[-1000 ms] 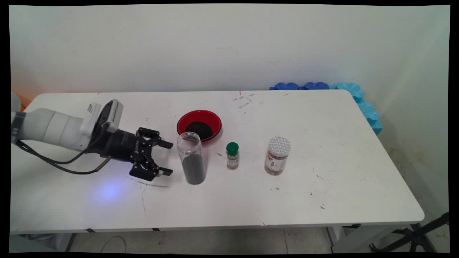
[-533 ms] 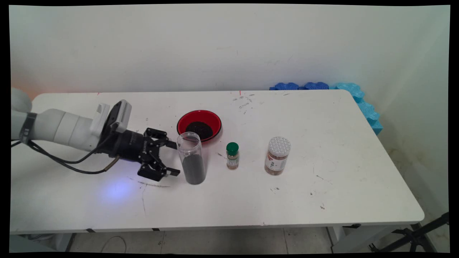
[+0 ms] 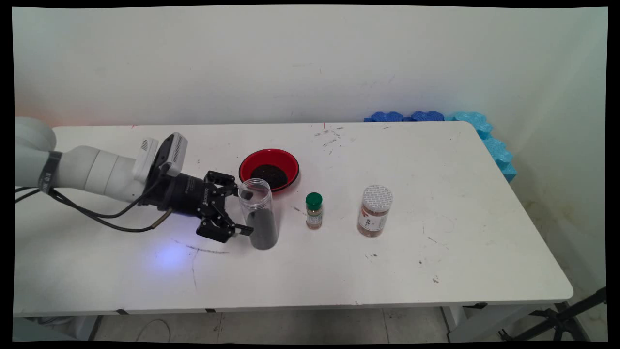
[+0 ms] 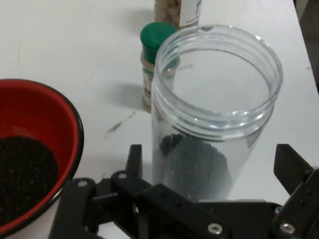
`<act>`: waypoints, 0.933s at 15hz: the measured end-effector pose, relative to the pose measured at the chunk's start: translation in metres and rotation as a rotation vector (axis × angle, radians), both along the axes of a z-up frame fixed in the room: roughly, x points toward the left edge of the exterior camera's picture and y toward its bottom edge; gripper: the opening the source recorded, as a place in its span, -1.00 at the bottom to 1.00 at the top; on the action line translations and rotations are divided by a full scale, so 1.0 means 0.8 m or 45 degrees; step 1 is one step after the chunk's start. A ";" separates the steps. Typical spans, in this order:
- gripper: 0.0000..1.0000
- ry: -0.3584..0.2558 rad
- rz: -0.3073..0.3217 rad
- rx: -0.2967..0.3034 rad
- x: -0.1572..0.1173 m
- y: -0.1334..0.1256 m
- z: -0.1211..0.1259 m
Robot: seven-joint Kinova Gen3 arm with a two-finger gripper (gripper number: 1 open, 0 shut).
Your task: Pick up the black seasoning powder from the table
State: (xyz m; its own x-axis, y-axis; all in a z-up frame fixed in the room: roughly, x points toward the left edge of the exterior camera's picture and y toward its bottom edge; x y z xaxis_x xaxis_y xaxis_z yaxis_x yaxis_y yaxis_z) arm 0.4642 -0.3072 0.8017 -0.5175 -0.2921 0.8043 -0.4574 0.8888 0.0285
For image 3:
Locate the white table leg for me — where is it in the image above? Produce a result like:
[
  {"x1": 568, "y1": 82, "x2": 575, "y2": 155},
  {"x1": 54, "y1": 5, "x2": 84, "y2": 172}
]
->
[{"x1": 442, "y1": 304, "x2": 558, "y2": 342}]

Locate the black camera cable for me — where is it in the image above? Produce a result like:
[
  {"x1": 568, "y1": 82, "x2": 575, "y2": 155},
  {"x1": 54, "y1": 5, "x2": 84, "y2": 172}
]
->
[{"x1": 47, "y1": 165, "x2": 171, "y2": 220}]

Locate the white-lid jar of nuts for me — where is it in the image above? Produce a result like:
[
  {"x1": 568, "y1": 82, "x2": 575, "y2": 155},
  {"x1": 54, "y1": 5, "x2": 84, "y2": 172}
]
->
[{"x1": 357, "y1": 184, "x2": 394, "y2": 238}]

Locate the black velcro cable strap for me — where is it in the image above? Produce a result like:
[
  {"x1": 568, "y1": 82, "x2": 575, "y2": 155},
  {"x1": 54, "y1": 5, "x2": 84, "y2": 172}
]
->
[{"x1": 38, "y1": 151, "x2": 63, "y2": 195}]

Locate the thin grey looped cable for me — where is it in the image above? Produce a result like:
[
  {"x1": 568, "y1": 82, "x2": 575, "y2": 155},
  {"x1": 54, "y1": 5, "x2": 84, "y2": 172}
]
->
[{"x1": 137, "y1": 319, "x2": 172, "y2": 342}]

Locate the red bowl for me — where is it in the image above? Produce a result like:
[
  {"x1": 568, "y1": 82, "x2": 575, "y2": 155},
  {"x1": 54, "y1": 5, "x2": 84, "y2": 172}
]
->
[{"x1": 238, "y1": 148, "x2": 300, "y2": 193}]

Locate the black tripod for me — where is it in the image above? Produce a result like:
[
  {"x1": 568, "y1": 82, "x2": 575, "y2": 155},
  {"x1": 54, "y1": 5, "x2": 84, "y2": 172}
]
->
[{"x1": 499, "y1": 287, "x2": 607, "y2": 342}]

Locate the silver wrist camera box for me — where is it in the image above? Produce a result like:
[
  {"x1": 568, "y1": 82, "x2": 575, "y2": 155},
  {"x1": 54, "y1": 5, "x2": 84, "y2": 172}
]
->
[{"x1": 164, "y1": 132, "x2": 188, "y2": 178}]

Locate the black seeds heap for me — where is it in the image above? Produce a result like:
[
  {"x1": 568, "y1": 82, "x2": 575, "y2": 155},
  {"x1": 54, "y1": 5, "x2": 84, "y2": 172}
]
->
[
  {"x1": 250, "y1": 164, "x2": 289, "y2": 190},
  {"x1": 246, "y1": 208, "x2": 279, "y2": 251}
]

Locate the tall clear plastic jar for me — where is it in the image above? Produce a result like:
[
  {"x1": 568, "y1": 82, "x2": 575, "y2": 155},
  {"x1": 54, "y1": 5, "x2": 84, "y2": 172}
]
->
[{"x1": 238, "y1": 178, "x2": 279, "y2": 251}]

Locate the green-lid spice bottle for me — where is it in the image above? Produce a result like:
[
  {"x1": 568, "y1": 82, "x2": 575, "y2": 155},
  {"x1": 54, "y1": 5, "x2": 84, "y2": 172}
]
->
[{"x1": 305, "y1": 192, "x2": 324, "y2": 230}]

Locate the light blue foam strip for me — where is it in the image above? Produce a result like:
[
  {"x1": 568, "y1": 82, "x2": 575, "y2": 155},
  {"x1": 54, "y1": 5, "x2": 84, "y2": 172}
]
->
[{"x1": 446, "y1": 111, "x2": 518, "y2": 184}]

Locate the black cable with braided end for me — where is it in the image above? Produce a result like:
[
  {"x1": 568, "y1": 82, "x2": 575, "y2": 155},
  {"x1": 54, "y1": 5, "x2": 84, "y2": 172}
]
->
[{"x1": 15, "y1": 187, "x2": 173, "y2": 234}]

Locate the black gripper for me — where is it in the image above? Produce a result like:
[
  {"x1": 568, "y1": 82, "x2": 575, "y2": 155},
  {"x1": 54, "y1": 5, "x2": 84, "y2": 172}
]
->
[{"x1": 143, "y1": 171, "x2": 254, "y2": 244}]

